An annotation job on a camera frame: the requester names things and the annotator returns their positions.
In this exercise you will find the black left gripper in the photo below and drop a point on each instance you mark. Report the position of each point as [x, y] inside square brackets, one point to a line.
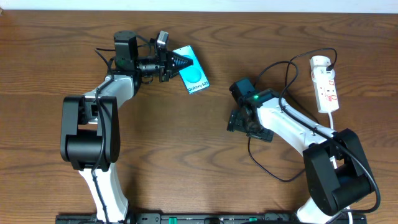
[168, 65]

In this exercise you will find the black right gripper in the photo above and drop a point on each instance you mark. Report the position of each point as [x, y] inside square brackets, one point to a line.
[235, 122]

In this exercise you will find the Galaxy S25 smartphone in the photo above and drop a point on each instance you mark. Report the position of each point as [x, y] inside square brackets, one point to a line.
[193, 76]

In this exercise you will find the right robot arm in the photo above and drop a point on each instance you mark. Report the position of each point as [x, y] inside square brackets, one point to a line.
[337, 170]

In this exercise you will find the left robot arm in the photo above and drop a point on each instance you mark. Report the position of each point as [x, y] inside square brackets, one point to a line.
[90, 134]

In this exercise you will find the white charger plug adapter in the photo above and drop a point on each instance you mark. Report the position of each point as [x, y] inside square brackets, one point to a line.
[321, 61]

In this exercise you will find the white power strip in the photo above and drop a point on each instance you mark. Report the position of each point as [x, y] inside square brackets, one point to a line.
[325, 90]

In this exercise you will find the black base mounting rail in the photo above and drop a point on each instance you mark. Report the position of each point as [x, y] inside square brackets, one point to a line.
[157, 218]

